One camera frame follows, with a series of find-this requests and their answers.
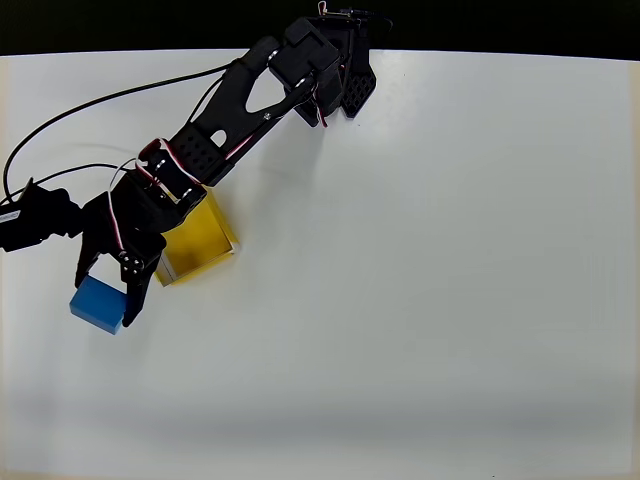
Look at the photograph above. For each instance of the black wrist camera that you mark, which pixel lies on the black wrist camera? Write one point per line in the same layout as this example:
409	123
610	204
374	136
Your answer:
35	220

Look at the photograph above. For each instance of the blue block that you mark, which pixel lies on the blue block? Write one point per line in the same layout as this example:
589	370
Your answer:
97	302

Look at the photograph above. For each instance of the yellow open box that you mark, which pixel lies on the yellow open box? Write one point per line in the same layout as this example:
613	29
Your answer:
200	240

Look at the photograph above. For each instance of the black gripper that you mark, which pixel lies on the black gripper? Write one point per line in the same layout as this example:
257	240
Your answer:
109	235

